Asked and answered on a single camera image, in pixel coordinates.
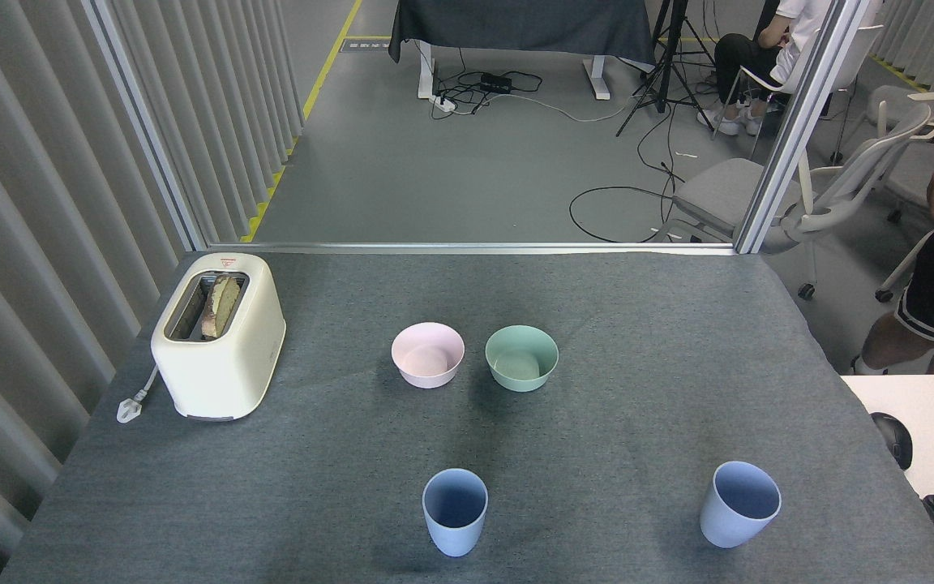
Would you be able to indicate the table with black cloth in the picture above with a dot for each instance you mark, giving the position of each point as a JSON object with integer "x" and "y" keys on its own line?
{"x": 524, "y": 24}

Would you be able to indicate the silver frame rail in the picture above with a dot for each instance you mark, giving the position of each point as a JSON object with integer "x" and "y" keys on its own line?
{"x": 467, "y": 248}

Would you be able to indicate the blue plastic cup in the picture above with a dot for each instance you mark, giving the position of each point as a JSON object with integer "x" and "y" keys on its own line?
{"x": 726, "y": 527}
{"x": 455, "y": 535}

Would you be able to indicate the white power strip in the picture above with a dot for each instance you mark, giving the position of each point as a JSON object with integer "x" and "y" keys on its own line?
{"x": 443, "y": 102}

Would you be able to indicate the white chair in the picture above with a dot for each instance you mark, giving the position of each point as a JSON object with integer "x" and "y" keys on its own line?
{"x": 856, "y": 57}

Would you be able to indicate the black power adapter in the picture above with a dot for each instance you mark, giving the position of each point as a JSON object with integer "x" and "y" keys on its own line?
{"x": 495, "y": 83}

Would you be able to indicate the silver frame post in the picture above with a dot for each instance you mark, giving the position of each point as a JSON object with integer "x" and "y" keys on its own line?
{"x": 147, "y": 130}
{"x": 803, "y": 113}

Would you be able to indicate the grey mesh office chair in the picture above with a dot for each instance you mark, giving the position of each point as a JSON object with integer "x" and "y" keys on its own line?
{"x": 718, "y": 191}
{"x": 909, "y": 166}

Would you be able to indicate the pink bowl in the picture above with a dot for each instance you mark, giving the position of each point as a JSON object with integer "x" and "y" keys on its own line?
{"x": 426, "y": 375}

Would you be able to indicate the black computer mouse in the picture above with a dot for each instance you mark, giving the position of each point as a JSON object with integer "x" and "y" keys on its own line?
{"x": 895, "y": 442}

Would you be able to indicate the black tripod stand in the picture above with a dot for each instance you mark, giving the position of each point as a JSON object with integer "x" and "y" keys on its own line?
{"x": 662, "y": 65}

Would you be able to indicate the green bowl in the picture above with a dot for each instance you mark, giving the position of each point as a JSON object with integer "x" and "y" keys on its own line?
{"x": 520, "y": 380}

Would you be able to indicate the cream white toaster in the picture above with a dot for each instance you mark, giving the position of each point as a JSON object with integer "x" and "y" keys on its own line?
{"x": 224, "y": 373}

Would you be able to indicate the seated person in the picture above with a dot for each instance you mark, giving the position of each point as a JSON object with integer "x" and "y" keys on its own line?
{"x": 739, "y": 53}

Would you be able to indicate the toasted bread slice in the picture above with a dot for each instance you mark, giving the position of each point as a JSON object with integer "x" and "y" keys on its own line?
{"x": 222, "y": 304}

